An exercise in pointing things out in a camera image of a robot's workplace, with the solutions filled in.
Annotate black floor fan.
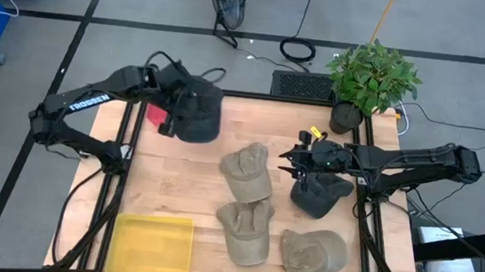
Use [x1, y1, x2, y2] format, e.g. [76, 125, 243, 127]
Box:
[201, 0, 266, 52]

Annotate yellow pole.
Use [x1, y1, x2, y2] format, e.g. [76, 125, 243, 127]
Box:
[370, 0, 399, 47]

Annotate tan baseball cap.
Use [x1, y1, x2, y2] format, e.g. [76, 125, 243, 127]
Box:
[211, 195, 277, 270]
[216, 139, 279, 208]
[277, 226, 352, 272]

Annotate black table power cable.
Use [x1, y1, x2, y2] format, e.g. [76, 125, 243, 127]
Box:
[50, 161, 109, 270]

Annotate coiled black cable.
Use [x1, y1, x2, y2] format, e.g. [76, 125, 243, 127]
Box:
[277, 36, 319, 66]

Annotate red plastic tray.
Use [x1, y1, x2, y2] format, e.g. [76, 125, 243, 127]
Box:
[144, 103, 171, 129]

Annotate black keyboard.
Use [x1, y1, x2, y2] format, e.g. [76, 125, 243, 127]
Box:
[269, 68, 338, 104]

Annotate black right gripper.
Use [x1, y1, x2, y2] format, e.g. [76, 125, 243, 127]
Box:
[275, 129, 354, 197]

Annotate green potted plant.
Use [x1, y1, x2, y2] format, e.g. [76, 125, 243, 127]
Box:
[319, 34, 426, 143]

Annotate long black floor cable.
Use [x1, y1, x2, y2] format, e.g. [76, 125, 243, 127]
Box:
[397, 100, 485, 132]

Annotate black beam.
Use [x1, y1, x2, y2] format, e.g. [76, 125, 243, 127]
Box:
[411, 220, 485, 268]

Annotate white box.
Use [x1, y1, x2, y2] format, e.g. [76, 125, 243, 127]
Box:
[417, 224, 466, 249]

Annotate black baseball cap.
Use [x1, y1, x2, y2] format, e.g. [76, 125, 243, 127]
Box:
[170, 75, 227, 147]
[288, 170, 356, 223]

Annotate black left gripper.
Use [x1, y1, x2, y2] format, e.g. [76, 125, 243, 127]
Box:
[153, 59, 198, 140]

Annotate yellow plastic tray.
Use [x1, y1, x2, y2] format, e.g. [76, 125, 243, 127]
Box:
[104, 210, 197, 272]

